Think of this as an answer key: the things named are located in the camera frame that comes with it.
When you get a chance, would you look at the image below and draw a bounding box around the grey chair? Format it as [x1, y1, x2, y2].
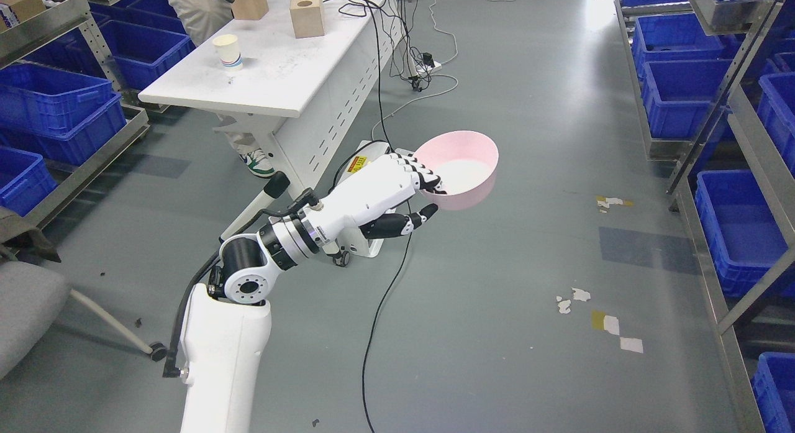
[1, 207, 168, 378]

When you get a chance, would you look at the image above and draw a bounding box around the white sneaker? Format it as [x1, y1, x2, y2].
[238, 149, 276, 179]

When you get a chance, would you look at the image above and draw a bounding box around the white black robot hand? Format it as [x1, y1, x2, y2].
[304, 153, 445, 244]

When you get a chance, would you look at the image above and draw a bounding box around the white folding table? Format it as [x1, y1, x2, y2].
[139, 0, 404, 198]

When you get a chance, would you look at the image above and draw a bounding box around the paper cup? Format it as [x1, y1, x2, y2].
[211, 34, 242, 71]

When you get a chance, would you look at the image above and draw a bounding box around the pink ikea bowl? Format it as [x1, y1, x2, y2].
[414, 130, 499, 211]

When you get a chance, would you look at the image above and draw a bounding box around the wooden block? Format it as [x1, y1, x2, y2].
[289, 0, 325, 39]

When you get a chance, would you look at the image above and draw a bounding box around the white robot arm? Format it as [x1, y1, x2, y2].
[163, 188, 327, 432]

